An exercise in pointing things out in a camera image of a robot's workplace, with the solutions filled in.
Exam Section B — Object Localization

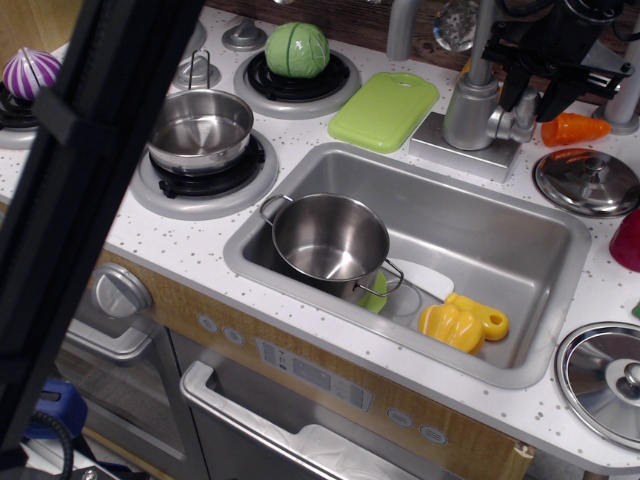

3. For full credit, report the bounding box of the white pole with base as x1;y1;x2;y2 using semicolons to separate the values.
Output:
592;41;639;136

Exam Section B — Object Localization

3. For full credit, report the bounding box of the green cutting board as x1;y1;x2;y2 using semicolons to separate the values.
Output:
328;72;439;154

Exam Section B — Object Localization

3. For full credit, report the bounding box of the steel pot in sink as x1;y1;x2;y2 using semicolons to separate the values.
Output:
259;193;404;305

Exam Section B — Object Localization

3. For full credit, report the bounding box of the silver sink basin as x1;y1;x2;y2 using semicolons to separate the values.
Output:
222;141;593;390

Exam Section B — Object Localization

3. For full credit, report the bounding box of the silver dishwasher door handle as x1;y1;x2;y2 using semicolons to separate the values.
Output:
179;360;351;480

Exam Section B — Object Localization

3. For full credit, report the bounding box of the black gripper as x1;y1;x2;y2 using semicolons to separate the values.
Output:
482;1;628;123

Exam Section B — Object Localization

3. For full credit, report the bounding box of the blue clamp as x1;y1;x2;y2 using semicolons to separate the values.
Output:
35;379;88;439

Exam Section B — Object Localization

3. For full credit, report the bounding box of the green toy cabbage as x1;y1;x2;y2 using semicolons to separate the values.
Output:
265;22;331;79

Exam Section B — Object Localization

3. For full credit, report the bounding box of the back left stove burner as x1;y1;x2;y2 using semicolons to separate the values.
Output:
184;21;207;56

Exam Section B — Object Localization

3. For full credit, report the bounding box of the grey pipe at back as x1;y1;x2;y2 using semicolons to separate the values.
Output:
386;0;421;61

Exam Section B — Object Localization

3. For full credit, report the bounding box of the silver stove knob middle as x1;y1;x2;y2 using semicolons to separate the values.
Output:
172;55;221;90

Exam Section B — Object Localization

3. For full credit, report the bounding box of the steel lid upper right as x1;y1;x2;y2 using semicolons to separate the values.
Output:
533;148;639;218

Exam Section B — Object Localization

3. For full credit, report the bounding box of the back right stove burner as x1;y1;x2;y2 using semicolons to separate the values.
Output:
233;51;361;120

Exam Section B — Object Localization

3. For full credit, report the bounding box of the silver oven knob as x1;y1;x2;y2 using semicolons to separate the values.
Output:
91;262;153;319

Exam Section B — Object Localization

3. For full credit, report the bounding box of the orange toy carrot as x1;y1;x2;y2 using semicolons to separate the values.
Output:
541;113;611;147

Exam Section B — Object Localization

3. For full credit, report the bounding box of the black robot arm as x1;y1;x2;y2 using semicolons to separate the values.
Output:
482;1;639;123

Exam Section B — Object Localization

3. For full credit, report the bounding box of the green toy plate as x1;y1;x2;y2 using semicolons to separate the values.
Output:
357;271;387;314

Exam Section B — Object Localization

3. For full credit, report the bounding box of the steel lid lower right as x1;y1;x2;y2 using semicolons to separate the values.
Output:
555;322;639;451

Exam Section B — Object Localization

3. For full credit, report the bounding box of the silver oven door handle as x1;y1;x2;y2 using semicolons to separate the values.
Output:
66;320;152;362

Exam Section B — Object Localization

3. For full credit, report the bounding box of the black foreground post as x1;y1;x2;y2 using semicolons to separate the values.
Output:
1;1;202;452

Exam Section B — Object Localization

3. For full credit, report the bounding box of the steel lid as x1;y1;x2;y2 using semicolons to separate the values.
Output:
533;148;639;218
555;322;639;451

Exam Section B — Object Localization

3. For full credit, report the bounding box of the stove burner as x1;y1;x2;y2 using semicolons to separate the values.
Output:
184;21;207;56
129;131;279;221
233;51;361;120

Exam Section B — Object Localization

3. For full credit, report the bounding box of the red toy cup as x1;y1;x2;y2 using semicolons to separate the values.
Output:
609;209;640;272

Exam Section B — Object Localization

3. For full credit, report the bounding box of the silver slotted spoon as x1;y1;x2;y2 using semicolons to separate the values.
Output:
433;0;479;52

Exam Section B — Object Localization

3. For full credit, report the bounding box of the steel pot on burner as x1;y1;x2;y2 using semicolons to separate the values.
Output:
147;49;254;176

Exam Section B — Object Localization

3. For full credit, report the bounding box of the silver toy faucet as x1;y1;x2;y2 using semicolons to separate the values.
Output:
409;1;522;183

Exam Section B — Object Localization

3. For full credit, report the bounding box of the silver faucet lever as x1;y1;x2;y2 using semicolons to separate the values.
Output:
486;87;541;144

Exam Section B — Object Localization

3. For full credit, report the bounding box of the purple toy onion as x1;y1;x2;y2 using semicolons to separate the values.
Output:
2;47;61;101

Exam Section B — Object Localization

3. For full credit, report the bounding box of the silver stove knob top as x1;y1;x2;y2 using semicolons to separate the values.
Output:
222;19;267;52

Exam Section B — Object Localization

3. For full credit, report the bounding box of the yellow toy knife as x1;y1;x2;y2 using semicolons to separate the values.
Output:
390;259;510;341

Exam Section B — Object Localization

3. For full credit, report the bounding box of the yellow toy bell pepper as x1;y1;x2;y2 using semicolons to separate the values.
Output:
417;304;485;355

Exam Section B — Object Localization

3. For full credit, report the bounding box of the silver stove knob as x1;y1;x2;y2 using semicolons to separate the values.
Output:
172;55;221;90
222;19;267;52

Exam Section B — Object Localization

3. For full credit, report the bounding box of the front stove burner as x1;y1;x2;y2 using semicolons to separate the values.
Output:
129;131;279;221

